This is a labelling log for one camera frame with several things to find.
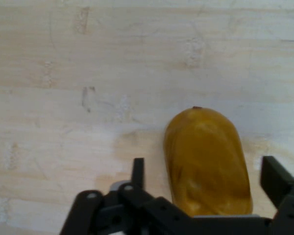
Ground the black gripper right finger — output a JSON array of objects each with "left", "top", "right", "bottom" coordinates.
[{"left": 259, "top": 155, "right": 294, "bottom": 235}]

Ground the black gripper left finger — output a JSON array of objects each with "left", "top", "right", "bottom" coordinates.
[{"left": 60, "top": 158, "right": 195, "bottom": 235}]

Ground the yellow-brown toy mango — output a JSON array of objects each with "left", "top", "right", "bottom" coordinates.
[{"left": 163, "top": 106, "right": 254, "bottom": 217}]

